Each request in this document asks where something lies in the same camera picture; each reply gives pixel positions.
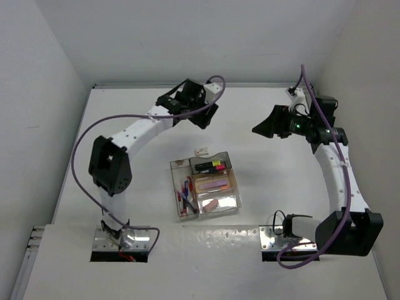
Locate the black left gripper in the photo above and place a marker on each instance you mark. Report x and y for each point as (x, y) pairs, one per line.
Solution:
(204, 120)

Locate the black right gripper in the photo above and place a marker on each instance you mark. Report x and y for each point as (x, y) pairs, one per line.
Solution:
(275, 123)

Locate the yellow black highlighter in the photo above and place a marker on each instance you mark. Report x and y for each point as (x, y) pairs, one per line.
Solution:
(207, 165)

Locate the pink black highlighter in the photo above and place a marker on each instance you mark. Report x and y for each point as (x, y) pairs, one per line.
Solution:
(213, 170)

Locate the red ballpoint pen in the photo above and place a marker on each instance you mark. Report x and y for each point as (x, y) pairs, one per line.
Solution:
(190, 188)

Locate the blue gel pen clear cap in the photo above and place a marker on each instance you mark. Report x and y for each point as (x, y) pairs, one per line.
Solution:
(189, 204)

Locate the pink mini stapler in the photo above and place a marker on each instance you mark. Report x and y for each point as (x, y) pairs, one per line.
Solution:
(210, 206)

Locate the red gel pen clear cap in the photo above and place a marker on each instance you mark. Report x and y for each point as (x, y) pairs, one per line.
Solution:
(184, 205)

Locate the blue ballpoint pen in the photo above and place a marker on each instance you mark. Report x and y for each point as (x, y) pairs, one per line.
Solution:
(186, 190)

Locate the orange pastel highlighter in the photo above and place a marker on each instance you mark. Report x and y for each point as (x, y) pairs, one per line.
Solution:
(217, 190)

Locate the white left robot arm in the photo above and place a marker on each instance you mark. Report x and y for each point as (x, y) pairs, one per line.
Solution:
(110, 162)

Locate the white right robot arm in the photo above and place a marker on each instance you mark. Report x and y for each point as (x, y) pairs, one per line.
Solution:
(351, 228)

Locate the grey clear tray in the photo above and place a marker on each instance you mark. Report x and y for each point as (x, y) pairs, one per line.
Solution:
(222, 156)

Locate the amber clear tray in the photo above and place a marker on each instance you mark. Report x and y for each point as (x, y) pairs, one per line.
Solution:
(227, 174)

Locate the red gel pen in tray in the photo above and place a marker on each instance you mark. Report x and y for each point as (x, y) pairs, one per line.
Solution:
(181, 210)

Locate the clear transparent tray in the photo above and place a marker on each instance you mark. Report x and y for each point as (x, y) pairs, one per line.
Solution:
(229, 202)

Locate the long smoky clear tray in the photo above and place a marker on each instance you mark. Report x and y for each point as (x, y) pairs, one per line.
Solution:
(180, 170)

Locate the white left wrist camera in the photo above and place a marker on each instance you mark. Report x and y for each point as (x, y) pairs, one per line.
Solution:
(213, 91)

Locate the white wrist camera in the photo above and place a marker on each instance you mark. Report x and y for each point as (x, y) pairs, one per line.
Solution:
(213, 91)
(296, 96)

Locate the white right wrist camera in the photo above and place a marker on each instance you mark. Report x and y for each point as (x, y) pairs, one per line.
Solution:
(296, 96)

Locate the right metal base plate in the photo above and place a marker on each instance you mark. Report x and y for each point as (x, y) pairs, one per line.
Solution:
(270, 241)

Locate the metal base plate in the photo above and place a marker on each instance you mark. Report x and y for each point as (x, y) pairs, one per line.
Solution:
(270, 241)
(129, 241)

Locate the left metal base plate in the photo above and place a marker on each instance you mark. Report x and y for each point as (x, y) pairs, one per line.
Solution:
(129, 241)

